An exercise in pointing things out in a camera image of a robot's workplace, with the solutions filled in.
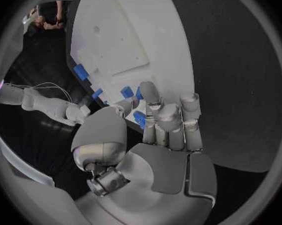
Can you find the blue short block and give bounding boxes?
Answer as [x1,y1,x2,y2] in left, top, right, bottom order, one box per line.
[120,86,135,99]

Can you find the white cable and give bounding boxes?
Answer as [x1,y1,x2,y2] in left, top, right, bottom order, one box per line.
[12,81,73,104]

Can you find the person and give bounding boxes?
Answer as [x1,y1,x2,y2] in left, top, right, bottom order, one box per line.
[32,0,68,31]

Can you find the white task board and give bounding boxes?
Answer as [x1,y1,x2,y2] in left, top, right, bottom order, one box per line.
[69,0,196,135]

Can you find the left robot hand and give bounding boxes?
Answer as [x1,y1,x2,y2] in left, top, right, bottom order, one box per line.
[71,81,218,225]

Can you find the blue long thin bar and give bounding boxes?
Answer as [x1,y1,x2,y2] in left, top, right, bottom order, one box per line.
[91,88,104,100]

